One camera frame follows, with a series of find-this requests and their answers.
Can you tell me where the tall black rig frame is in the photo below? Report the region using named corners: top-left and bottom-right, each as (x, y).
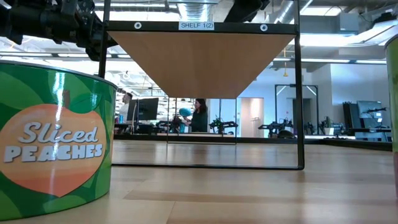
top-left (274, 83), bottom-right (319, 138)

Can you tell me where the grey monitor on arm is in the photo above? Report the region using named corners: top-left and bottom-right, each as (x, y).
top-left (356, 100), bottom-right (384, 119)

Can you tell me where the silver ventilation duct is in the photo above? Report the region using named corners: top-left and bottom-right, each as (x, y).
top-left (177, 0), bottom-right (218, 22)

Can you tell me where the white shelf label sticker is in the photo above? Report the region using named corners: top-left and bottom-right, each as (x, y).
top-left (178, 21), bottom-right (215, 31)

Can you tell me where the person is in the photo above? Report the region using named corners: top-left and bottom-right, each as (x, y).
top-left (119, 92), bottom-right (134, 124)
top-left (186, 98), bottom-right (208, 133)

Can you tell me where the dark computer monitor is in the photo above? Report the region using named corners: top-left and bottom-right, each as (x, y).
top-left (126, 97), bottom-right (159, 122)

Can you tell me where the green sliced peaches can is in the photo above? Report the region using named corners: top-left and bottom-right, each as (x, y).
top-left (0, 60), bottom-right (118, 222)

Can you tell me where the wooden shelf with black frame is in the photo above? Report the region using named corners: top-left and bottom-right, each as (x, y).
top-left (98, 0), bottom-right (305, 171)

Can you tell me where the green and pink hearts can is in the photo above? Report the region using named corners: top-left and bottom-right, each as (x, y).
top-left (384, 34), bottom-right (398, 200)

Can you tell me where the yellow hanging fixture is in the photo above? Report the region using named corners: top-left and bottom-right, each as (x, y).
top-left (282, 48), bottom-right (289, 78)

